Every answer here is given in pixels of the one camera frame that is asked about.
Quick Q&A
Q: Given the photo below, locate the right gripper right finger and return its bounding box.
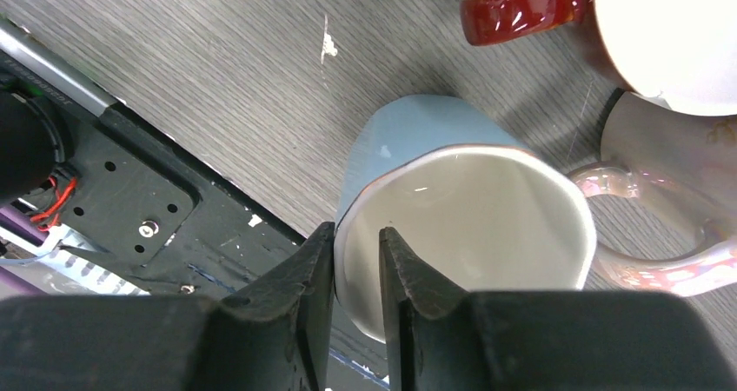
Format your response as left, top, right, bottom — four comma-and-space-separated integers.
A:
379, 227, 736, 390

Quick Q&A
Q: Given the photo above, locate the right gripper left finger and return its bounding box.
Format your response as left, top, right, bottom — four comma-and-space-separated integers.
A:
1, 222, 335, 390

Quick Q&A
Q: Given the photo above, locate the light blue cup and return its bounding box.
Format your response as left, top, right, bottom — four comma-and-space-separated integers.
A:
334, 94, 597, 341

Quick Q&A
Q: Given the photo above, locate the pink cup rack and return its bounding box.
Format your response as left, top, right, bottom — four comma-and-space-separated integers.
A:
568, 91, 736, 297

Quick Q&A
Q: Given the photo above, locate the dark red cup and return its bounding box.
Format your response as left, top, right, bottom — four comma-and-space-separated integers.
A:
460, 0, 736, 116

